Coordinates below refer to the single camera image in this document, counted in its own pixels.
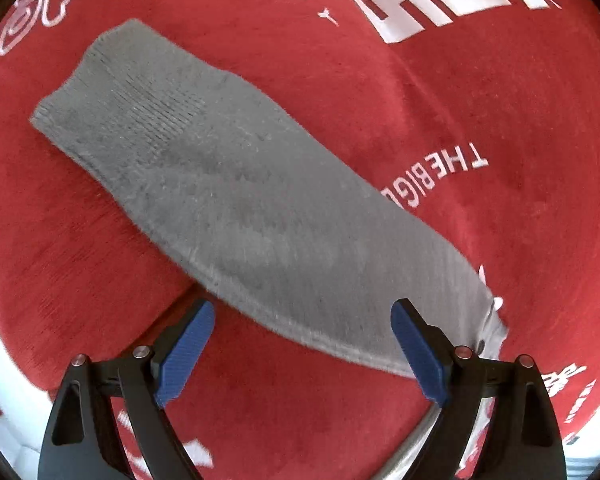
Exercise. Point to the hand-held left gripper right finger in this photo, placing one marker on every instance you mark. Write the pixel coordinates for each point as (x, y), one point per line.
(421, 357)

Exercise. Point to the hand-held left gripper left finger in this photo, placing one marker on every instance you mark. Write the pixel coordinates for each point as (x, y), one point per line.
(186, 357)

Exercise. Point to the red printed blanket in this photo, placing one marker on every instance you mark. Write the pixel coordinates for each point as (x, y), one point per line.
(430, 125)

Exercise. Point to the grey sock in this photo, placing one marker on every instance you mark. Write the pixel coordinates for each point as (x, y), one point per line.
(240, 195)

